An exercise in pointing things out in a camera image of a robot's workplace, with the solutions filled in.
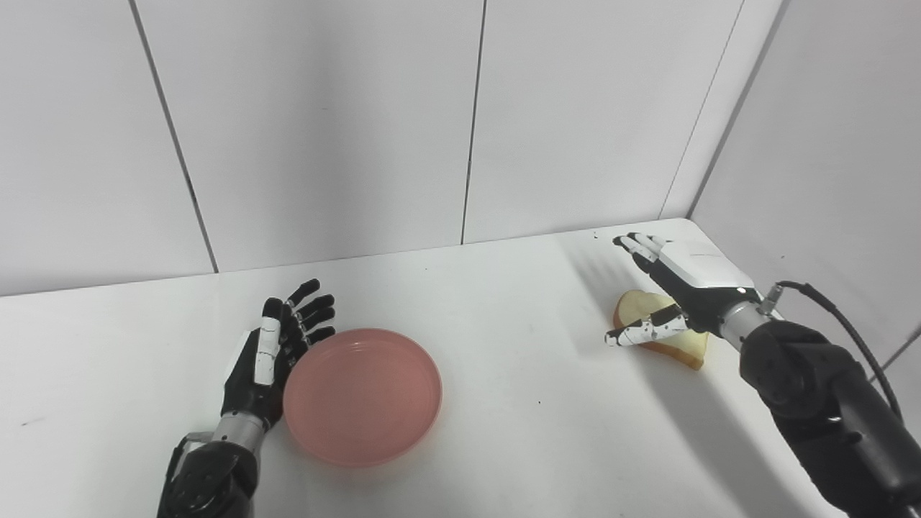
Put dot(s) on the pink round plate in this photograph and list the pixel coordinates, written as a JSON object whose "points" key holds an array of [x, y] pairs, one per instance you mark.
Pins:
{"points": [[363, 397]]}

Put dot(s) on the slice of white bread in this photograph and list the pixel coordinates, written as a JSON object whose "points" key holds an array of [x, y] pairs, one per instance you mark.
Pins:
{"points": [[673, 338]]}

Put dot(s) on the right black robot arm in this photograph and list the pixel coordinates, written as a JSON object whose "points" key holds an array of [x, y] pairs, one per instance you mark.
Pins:
{"points": [[827, 403]]}

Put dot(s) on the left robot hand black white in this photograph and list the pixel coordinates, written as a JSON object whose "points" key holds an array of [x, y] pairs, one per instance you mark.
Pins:
{"points": [[270, 360]]}

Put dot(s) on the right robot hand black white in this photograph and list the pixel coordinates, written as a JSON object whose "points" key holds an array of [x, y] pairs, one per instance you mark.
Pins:
{"points": [[683, 288]]}

